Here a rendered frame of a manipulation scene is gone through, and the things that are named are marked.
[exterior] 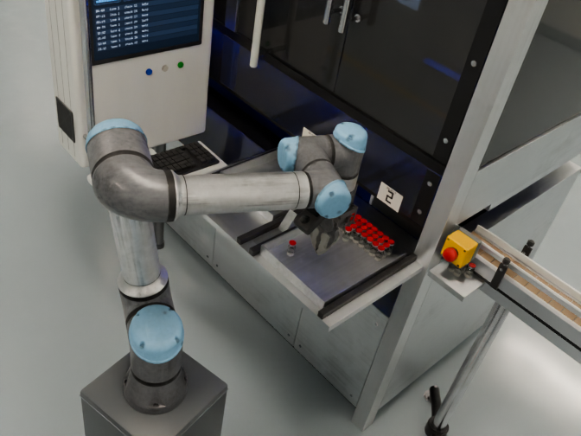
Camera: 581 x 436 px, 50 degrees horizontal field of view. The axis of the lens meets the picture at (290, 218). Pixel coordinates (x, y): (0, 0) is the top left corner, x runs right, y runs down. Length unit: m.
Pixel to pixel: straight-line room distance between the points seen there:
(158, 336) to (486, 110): 0.93
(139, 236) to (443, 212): 0.85
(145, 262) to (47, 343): 1.37
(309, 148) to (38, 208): 2.19
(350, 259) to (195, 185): 0.79
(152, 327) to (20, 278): 1.63
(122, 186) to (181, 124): 1.20
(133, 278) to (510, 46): 0.99
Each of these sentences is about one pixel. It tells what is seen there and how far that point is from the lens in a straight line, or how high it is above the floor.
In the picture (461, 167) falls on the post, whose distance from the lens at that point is 1.68.
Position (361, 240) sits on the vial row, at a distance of 1.86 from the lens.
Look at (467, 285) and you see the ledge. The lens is 1.89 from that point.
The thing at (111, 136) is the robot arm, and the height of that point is 1.43.
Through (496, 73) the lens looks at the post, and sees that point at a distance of 1.57.
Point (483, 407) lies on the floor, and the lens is 2.80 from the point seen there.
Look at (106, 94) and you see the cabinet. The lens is 2.09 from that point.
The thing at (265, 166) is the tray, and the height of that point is 0.88.
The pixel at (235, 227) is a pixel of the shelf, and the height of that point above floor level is 0.88.
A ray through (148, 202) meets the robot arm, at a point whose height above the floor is 1.39.
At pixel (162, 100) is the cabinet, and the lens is 2.21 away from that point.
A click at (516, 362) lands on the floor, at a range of 3.03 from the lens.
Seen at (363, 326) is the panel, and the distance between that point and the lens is 2.20.
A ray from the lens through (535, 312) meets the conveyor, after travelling 1.89.
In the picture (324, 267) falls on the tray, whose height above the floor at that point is 0.88.
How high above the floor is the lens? 2.10
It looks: 39 degrees down
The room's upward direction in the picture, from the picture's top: 11 degrees clockwise
